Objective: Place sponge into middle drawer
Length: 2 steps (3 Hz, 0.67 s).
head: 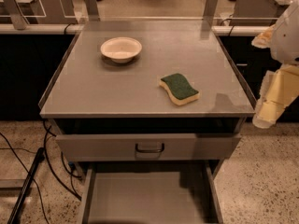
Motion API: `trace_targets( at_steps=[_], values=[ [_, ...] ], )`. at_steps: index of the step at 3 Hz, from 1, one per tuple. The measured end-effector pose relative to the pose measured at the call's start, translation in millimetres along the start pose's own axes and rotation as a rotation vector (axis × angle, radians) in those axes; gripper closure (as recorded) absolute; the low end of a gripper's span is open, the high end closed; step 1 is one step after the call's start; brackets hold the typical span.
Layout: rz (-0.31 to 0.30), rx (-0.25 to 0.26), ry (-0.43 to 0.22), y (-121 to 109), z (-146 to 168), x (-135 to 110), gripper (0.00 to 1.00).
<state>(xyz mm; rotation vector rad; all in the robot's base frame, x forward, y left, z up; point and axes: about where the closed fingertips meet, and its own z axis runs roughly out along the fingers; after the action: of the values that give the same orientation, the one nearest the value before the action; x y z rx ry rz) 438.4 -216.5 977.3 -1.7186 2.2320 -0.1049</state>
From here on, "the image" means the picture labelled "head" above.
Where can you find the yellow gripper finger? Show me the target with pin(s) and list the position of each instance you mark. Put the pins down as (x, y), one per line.
(279, 89)
(264, 39)

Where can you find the green and yellow sponge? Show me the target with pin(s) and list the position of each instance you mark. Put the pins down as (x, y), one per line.
(179, 89)

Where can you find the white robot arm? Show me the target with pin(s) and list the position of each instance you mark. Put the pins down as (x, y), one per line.
(285, 40)

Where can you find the grey top drawer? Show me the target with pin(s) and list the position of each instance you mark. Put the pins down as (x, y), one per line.
(121, 147)

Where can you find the grey metal drawer cabinet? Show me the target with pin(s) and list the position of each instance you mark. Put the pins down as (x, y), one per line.
(90, 94)

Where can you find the grey open middle drawer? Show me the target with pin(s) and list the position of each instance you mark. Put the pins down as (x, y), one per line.
(160, 194)

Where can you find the white bowl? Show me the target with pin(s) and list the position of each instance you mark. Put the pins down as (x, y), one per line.
(121, 49)

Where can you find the black bar on floor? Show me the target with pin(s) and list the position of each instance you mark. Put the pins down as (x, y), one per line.
(16, 212)

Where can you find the right grey metal post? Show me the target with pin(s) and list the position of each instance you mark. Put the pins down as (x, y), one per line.
(210, 8)

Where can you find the grey metal post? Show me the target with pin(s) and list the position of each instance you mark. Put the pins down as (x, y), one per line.
(210, 8)
(13, 9)
(92, 10)

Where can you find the black drawer handle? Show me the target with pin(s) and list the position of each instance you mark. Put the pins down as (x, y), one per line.
(149, 149)

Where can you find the middle grey metal post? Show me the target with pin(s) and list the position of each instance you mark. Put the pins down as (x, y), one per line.
(92, 10)

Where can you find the left grey metal post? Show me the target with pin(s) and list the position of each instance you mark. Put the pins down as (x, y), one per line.
(13, 9)

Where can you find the white horizontal rail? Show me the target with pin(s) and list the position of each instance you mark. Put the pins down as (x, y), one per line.
(59, 29)

